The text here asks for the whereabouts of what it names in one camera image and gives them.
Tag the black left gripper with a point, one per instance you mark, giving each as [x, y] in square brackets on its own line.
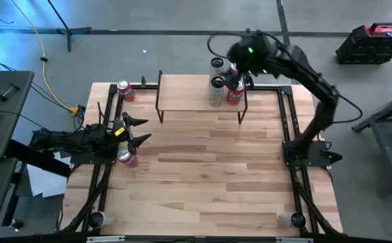
[113, 135]

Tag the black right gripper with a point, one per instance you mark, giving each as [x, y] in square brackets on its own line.
[253, 54]

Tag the red Fanta soda can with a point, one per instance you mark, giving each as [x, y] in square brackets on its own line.
[127, 94]
[232, 69]
[234, 98]
[130, 162]

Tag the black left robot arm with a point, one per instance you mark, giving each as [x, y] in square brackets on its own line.
[67, 138]

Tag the wooden shelf with black legs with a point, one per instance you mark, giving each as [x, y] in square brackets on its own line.
[175, 98]

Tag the yellow power plug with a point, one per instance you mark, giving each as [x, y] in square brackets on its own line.
[74, 110]

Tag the white paper sheets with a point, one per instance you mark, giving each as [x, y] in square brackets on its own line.
[45, 182]

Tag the black support bar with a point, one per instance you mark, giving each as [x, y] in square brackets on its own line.
[33, 158]

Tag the black tripod stand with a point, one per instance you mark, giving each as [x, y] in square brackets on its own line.
[68, 32]

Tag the grey metal rod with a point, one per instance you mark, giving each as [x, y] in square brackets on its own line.
[11, 89]

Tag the black and red tool case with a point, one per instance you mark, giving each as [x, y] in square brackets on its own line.
[368, 50]

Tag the black caster wheel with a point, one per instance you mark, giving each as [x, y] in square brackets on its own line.
[17, 224]

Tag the grey metal stand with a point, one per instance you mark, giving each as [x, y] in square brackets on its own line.
[387, 152]

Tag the black metal table frame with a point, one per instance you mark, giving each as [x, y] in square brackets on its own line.
[150, 87]

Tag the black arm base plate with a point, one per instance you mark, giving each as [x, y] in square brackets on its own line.
[91, 159]
[314, 155]

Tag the silver metal bracket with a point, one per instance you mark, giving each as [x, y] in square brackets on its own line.
[104, 239]
[294, 240]

